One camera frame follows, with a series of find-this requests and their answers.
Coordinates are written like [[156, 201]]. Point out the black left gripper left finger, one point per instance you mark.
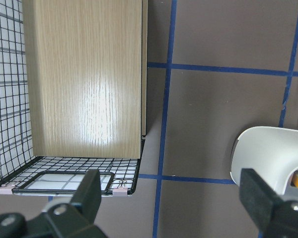
[[73, 219]]

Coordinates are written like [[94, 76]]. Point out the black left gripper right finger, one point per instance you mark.
[[275, 216]]

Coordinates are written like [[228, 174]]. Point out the white two-slot toaster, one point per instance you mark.
[[272, 152]]

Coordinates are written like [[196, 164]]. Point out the pink binder clip right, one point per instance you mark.
[[121, 190]]

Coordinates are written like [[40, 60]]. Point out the pink binder clip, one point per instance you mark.
[[121, 190], [6, 190]]

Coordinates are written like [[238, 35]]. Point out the pink binder clip left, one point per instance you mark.
[[6, 190]]

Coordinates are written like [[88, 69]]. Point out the wire basket with wooden board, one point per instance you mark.
[[73, 93]]

